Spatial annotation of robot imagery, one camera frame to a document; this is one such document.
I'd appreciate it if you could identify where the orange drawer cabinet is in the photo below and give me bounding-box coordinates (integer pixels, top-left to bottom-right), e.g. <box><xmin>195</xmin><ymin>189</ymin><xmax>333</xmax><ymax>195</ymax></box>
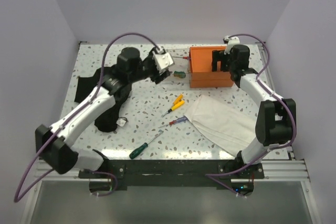
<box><xmin>189</xmin><ymin>46</ymin><xmax>234</xmax><ymax>88</ymax></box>

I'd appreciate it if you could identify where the clear drawer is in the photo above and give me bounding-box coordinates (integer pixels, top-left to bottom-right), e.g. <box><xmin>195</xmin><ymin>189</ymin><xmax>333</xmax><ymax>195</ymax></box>
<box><xmin>164</xmin><ymin>48</ymin><xmax>191</xmax><ymax>83</ymax></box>

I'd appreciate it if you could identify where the stubby green screwdriver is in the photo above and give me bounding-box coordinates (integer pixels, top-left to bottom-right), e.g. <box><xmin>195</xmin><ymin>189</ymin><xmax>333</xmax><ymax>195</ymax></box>
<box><xmin>173</xmin><ymin>71</ymin><xmax>186</xmax><ymax>79</ymax></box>

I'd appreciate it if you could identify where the orange handled screwdriver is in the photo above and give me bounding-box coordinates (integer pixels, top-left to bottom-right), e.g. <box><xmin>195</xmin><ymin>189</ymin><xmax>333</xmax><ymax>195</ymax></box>
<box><xmin>171</xmin><ymin>94</ymin><xmax>183</xmax><ymax>107</ymax></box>

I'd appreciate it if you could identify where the yellow handled screwdriver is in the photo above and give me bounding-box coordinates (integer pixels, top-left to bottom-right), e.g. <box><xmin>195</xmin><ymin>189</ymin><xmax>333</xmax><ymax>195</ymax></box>
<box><xmin>162</xmin><ymin>100</ymin><xmax>185</xmax><ymax>116</ymax></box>

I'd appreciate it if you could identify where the red blue clear screwdriver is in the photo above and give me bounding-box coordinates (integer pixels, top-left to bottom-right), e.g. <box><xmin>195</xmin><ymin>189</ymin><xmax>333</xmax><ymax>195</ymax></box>
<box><xmin>161</xmin><ymin>116</ymin><xmax>188</xmax><ymax>127</ymax></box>

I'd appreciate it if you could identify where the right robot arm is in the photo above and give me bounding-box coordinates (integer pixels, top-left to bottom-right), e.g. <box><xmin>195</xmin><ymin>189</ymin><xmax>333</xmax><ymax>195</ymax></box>
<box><xmin>212</xmin><ymin>44</ymin><xmax>297</xmax><ymax>178</ymax></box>

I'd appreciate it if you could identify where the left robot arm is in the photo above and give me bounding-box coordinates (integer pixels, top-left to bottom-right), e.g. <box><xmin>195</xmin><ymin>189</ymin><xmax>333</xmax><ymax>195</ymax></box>
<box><xmin>35</xmin><ymin>47</ymin><xmax>174</xmax><ymax>178</ymax></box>

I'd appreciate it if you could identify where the white folded towel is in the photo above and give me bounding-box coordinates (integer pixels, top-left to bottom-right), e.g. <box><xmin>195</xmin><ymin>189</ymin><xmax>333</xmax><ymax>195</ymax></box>
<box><xmin>184</xmin><ymin>95</ymin><xmax>255</xmax><ymax>156</ymax></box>

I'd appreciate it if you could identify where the black cloth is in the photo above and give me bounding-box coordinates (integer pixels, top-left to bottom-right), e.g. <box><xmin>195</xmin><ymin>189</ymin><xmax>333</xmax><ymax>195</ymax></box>
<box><xmin>74</xmin><ymin>68</ymin><xmax>131</xmax><ymax>133</ymax></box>

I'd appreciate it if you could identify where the long green screwdriver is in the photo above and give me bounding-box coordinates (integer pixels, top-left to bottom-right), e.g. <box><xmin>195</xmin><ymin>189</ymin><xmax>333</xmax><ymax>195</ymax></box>
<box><xmin>129</xmin><ymin>131</ymin><xmax>163</xmax><ymax>159</ymax></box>

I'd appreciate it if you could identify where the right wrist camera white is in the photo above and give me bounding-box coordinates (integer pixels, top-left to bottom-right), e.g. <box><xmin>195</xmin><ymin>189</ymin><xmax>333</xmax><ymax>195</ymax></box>
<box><xmin>223</xmin><ymin>36</ymin><xmax>240</xmax><ymax>55</ymax></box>

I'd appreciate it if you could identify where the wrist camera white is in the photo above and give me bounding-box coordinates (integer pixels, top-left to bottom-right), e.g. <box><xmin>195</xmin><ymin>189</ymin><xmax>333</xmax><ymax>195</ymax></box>
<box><xmin>223</xmin><ymin>36</ymin><xmax>240</xmax><ymax>55</ymax></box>
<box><xmin>153</xmin><ymin>47</ymin><xmax>174</xmax><ymax>73</ymax></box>

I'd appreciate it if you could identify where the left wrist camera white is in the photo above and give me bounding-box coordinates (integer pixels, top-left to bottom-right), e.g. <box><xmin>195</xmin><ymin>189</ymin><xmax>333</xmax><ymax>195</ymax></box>
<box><xmin>153</xmin><ymin>47</ymin><xmax>174</xmax><ymax>73</ymax></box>

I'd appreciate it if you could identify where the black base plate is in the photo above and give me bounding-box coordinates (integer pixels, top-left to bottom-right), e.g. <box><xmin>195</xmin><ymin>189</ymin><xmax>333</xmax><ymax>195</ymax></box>
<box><xmin>78</xmin><ymin>159</ymin><xmax>265</xmax><ymax>196</ymax></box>

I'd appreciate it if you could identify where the aluminium frame rail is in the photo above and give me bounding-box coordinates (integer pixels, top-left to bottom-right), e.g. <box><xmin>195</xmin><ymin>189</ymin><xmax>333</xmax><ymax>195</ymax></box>
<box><xmin>34</xmin><ymin>158</ymin><xmax>82</xmax><ymax>182</ymax></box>

